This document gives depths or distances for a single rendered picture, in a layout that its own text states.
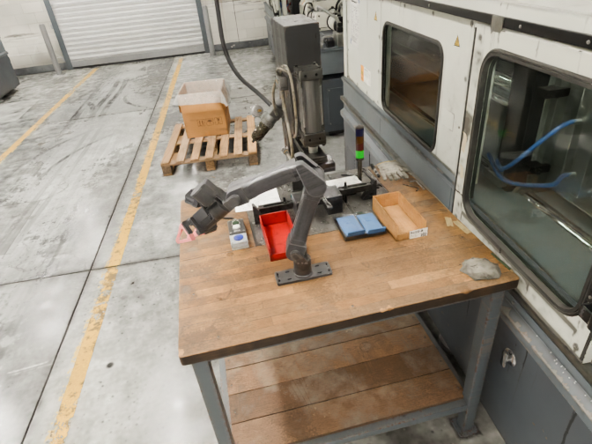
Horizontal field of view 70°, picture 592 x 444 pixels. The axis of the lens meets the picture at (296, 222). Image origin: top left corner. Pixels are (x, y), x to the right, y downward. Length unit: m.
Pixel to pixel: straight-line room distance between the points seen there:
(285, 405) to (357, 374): 0.35
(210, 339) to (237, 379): 0.78
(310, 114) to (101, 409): 1.80
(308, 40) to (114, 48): 9.60
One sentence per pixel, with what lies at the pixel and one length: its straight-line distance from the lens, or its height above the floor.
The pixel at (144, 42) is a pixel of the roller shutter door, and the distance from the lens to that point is 10.98.
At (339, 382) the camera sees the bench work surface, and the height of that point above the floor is 0.22.
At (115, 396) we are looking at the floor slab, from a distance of 2.58.
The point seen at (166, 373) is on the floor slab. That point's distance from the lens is 2.56.
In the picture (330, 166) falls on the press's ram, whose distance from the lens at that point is 1.74.
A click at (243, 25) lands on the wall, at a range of 10.86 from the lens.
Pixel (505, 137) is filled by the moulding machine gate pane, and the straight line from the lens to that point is 1.60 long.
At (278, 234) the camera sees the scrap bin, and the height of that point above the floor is 0.90.
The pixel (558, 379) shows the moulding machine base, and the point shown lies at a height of 0.69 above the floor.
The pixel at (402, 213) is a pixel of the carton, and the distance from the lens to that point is 1.84.
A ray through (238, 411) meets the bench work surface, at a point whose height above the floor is 0.22.
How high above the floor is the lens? 1.88
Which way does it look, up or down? 33 degrees down
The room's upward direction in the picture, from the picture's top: 6 degrees counter-clockwise
